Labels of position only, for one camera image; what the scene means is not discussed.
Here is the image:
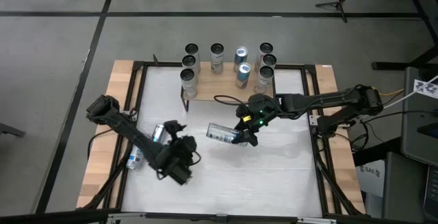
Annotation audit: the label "white paper marker tag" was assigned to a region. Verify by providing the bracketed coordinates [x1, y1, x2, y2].
[413, 78, 438, 101]

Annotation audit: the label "white Celsius can pineapple print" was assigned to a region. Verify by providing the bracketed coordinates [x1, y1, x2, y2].
[179, 67, 198, 99]
[184, 42, 201, 64]
[181, 54, 200, 78]

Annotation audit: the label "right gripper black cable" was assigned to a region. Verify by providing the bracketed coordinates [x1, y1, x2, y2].
[214, 95, 255, 108]

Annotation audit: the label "black tripod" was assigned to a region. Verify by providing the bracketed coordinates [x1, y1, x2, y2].
[314, 0, 350, 24]

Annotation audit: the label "black keyboard device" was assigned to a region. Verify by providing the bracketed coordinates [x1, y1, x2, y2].
[423, 164, 438, 220]

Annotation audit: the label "grey box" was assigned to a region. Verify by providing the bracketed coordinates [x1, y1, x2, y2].
[381, 151, 428, 222]

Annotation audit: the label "black cable bundle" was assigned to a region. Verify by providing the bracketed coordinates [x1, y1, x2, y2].
[337, 110, 404, 153]

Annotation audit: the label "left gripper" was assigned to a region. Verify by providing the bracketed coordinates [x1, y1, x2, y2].
[157, 120, 200, 186]

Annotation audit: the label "yellow cable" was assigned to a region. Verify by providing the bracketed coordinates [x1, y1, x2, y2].
[379, 88, 405, 97]

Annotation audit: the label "black aluminium table frame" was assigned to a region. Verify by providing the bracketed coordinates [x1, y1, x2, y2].
[77, 59, 365, 224]

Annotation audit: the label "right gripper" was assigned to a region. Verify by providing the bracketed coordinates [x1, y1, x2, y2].
[233, 92, 285, 148]

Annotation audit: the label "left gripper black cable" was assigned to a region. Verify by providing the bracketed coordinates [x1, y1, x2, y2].
[155, 150, 203, 181]

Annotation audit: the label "grey cabinet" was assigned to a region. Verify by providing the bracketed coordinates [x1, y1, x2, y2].
[400, 66, 438, 167]

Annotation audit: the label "grey stand foot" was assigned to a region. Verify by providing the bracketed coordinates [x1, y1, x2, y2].
[0, 123, 27, 138]

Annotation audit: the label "black tablet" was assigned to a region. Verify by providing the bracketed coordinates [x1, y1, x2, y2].
[416, 121, 438, 139]

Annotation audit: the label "silver metal bracket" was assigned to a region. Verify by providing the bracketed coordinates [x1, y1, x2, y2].
[107, 212, 146, 222]
[296, 216, 338, 224]

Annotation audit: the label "white cardboard box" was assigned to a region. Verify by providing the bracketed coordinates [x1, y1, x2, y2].
[355, 160, 386, 197]

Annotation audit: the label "white Celsius can blue palm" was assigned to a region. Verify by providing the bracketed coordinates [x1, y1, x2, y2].
[209, 42, 226, 75]
[206, 123, 248, 147]
[125, 144, 146, 171]

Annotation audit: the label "wooden shelf black metal legs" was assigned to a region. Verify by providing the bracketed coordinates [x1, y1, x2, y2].
[180, 61, 277, 114]

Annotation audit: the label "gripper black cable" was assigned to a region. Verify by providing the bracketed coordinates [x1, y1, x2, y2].
[214, 95, 255, 108]
[155, 150, 203, 181]

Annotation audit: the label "black metal stand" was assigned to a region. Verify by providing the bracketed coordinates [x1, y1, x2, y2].
[371, 0, 438, 71]

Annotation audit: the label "white cable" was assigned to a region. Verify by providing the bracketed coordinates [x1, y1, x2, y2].
[381, 75, 438, 112]

